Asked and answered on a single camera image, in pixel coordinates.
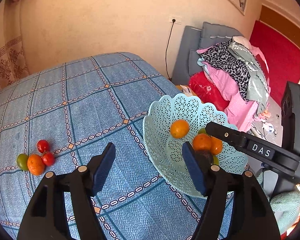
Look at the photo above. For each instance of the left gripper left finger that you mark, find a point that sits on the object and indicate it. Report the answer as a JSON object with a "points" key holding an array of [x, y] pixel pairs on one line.
{"points": [[46, 217]]}

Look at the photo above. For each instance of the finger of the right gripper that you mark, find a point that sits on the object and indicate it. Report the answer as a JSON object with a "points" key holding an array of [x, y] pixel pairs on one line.
{"points": [[234, 138]]}

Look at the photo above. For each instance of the large orange front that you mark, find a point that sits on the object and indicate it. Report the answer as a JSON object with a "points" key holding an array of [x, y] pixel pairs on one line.
{"points": [[216, 146]]}

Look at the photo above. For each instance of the large orange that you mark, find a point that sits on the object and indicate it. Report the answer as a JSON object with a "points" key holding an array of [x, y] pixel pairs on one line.
{"points": [[179, 128], [216, 146]]}

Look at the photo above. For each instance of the red tomato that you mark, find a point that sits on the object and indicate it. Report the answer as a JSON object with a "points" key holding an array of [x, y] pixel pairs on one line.
{"points": [[48, 158], [43, 146]]}

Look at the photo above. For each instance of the orange tangerine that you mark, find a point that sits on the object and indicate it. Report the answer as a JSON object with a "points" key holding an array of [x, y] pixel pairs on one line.
{"points": [[35, 165], [202, 142]]}

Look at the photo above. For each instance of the green round fruit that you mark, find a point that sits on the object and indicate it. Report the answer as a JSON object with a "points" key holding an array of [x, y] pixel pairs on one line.
{"points": [[22, 161]]}

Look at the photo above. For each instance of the green fruit bottom edge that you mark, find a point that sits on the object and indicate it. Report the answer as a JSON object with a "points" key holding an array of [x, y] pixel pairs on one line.
{"points": [[215, 160]]}

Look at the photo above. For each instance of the green tomato with stem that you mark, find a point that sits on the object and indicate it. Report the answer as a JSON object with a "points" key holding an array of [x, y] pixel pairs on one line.
{"points": [[202, 131]]}

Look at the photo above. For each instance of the dark brown avocado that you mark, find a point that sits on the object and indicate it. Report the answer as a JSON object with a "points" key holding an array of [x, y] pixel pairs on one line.
{"points": [[204, 159]]}

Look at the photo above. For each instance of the red blanket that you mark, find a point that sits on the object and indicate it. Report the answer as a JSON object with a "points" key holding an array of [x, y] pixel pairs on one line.
{"points": [[207, 91]]}

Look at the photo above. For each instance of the large orange near cluster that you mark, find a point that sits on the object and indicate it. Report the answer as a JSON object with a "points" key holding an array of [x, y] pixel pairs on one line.
{"points": [[179, 128]]}

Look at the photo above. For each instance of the pile of clothes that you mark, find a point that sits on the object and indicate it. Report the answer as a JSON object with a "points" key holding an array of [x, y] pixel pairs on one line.
{"points": [[241, 74]]}

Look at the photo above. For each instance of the white small box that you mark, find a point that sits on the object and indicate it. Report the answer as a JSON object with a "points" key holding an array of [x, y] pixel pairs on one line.
{"points": [[186, 90]]}

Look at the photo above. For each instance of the red wardrobe panel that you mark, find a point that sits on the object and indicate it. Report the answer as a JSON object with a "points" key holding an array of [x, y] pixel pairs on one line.
{"points": [[282, 56]]}

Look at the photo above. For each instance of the blue patterned bed cover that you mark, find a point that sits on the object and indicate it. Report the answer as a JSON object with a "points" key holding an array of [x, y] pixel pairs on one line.
{"points": [[79, 107]]}

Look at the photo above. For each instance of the beige patterned curtain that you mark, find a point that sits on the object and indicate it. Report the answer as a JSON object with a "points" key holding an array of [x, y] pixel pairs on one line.
{"points": [[12, 60]]}

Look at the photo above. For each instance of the white wall socket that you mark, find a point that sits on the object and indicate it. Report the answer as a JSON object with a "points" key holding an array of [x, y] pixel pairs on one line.
{"points": [[175, 19]]}

